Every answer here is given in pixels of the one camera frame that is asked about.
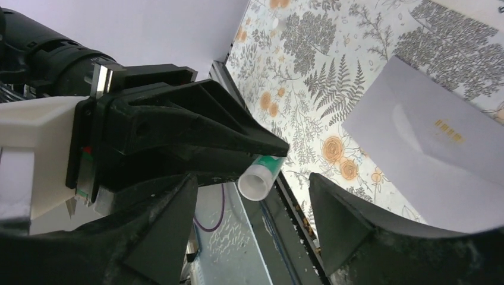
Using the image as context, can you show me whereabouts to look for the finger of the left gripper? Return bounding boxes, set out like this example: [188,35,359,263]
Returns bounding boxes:
[98,147,272,194]
[100,80,289,157]

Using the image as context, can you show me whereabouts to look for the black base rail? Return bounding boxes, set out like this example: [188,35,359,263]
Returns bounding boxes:
[209,59,332,285]

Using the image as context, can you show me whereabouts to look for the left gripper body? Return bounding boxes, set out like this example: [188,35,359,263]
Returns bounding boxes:
[65,62,197,205]

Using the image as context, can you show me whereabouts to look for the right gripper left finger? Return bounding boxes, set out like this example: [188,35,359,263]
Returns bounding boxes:
[1,175,198,284]

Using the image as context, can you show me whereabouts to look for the small green white bottle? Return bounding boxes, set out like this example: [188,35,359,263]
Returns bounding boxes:
[237,156,285,201]

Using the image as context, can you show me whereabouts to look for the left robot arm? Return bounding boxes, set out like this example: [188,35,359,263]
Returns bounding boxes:
[1,9,289,211]

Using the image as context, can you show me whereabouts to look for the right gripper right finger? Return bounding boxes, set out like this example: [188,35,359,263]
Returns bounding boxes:
[309,173,503,284]

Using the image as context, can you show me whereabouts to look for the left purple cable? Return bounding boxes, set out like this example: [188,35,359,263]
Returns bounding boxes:
[193,182,226,233]

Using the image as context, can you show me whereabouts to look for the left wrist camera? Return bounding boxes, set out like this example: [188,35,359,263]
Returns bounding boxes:
[1,97,85,220]

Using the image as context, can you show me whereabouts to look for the floral table cloth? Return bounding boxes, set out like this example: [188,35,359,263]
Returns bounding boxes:
[226,1,503,237]

